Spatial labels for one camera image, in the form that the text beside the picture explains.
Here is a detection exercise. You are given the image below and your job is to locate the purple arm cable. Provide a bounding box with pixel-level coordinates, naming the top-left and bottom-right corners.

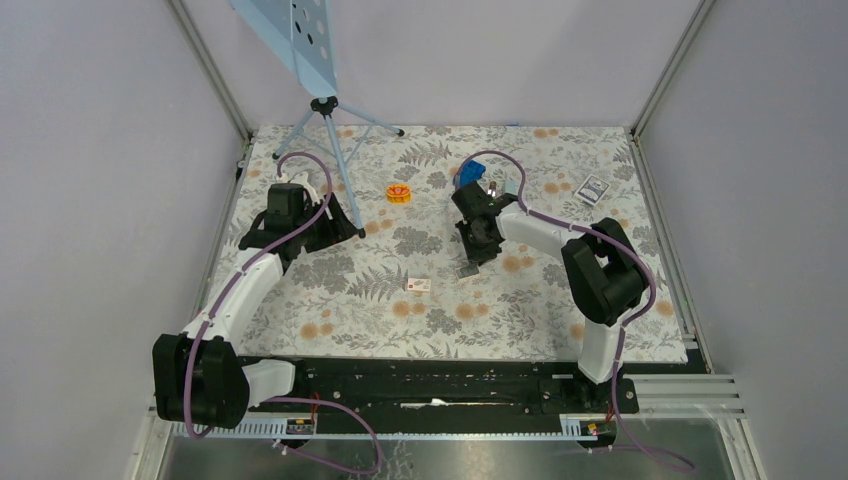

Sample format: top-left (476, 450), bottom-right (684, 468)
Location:
top-left (182, 150), bottom-right (386, 477)
top-left (452, 149), bottom-right (700, 475)

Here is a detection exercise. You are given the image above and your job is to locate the blue toy car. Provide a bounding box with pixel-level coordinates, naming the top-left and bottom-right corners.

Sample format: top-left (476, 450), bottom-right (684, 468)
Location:
top-left (453, 160), bottom-right (486, 189)

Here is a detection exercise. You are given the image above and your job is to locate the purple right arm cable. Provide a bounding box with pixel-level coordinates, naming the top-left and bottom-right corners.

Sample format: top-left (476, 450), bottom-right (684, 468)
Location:
top-left (452, 149), bottom-right (700, 475)

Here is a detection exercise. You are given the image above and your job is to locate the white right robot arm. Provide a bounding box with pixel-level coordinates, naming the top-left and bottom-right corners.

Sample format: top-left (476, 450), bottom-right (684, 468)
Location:
top-left (451, 183), bottom-right (656, 412)

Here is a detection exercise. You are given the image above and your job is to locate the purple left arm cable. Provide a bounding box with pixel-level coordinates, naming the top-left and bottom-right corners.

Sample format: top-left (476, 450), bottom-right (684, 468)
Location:
top-left (182, 150), bottom-right (386, 477)

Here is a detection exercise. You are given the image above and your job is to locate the floral tablecloth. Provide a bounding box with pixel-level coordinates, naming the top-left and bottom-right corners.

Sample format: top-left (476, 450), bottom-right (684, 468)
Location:
top-left (242, 126), bottom-right (686, 363)

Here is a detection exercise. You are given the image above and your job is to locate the blue music stand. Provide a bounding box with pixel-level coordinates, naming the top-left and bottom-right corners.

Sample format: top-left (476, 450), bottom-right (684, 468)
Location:
top-left (228, 0), bottom-right (406, 238)

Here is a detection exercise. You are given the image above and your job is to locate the orange tape roll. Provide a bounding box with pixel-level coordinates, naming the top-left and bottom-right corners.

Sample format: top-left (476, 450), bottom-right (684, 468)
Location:
top-left (386, 184), bottom-right (411, 204)

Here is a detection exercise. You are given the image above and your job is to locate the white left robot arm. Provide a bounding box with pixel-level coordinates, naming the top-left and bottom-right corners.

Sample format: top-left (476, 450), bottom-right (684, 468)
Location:
top-left (152, 180), bottom-right (359, 428)

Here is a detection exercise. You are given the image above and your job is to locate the cardboard staple box sleeve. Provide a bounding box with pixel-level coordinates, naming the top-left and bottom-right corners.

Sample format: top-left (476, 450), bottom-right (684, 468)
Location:
top-left (405, 277), bottom-right (432, 293)

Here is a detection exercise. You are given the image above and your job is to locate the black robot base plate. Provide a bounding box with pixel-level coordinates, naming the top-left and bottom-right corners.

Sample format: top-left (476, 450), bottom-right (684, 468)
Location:
top-left (254, 357), bottom-right (640, 435)

